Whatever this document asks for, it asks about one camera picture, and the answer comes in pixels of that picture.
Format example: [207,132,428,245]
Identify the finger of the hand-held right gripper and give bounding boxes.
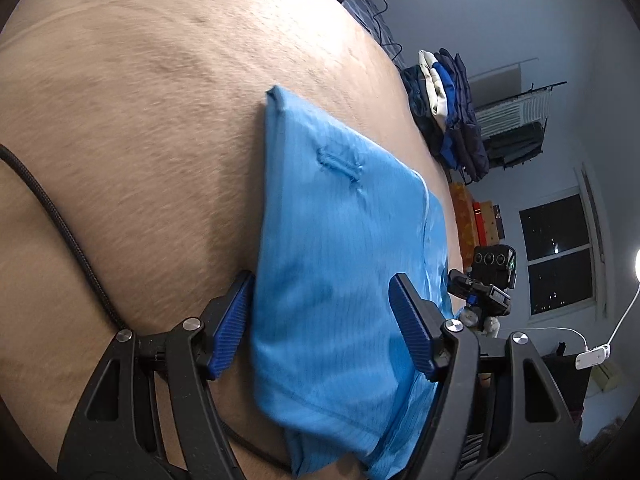
[447,269,489,307]

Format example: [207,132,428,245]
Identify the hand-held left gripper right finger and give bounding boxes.
[387,272,583,480]

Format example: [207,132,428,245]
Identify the white striped towel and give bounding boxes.
[475,92,551,138]

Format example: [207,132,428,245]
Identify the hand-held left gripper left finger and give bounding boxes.
[56,270,256,480]

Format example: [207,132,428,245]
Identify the blue folded garment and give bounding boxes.
[432,62,462,128]

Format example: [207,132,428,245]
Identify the orange patterned box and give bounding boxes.
[448,182,481,256]

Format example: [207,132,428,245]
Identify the person's right hand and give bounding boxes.
[460,307,501,338]

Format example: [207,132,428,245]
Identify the stack of folded dark clothes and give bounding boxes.
[400,49,491,183]

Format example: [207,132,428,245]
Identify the white desk lamp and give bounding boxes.
[607,247,640,348]

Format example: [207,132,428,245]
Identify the window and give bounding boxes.
[517,187,601,318]

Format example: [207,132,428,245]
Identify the white small device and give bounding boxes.
[575,345,612,371]

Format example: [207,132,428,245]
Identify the dark hanging clothes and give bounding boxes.
[482,122,546,168]

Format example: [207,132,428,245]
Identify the light blue jacket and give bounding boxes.
[250,85,451,478]

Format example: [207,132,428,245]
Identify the black ring light cable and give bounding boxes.
[367,0,403,68]

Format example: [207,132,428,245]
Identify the red box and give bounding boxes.
[472,200,506,243]

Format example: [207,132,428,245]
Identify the black braided cable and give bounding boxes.
[0,144,293,473]

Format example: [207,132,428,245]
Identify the black clothes rack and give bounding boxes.
[467,77,568,171]

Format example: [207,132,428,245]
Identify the yellow box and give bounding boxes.
[590,362,623,393]

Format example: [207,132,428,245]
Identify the white folded garment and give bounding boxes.
[419,50,453,118]

